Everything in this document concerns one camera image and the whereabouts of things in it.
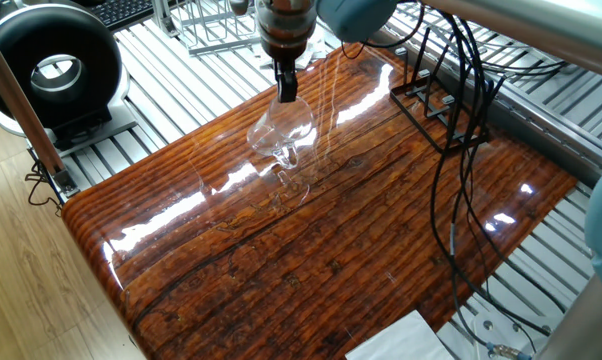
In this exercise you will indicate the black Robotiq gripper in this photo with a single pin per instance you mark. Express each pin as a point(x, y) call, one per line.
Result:
point(286, 37)

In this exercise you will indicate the clear glass cup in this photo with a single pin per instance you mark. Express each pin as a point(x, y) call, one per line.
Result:
point(283, 130)

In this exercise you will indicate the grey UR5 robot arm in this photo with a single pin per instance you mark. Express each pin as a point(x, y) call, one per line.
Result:
point(531, 25)

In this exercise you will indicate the wood grain table mat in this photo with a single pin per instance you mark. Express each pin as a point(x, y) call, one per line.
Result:
point(281, 260)

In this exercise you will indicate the black keyboard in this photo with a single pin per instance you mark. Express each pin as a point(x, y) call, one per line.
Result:
point(123, 12)

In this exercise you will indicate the white paper sheet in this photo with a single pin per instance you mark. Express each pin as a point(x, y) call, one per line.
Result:
point(401, 342)

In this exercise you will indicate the brown frame post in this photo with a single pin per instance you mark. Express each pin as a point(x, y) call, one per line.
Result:
point(16, 100)

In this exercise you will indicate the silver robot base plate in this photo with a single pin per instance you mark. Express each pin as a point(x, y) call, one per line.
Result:
point(496, 335)

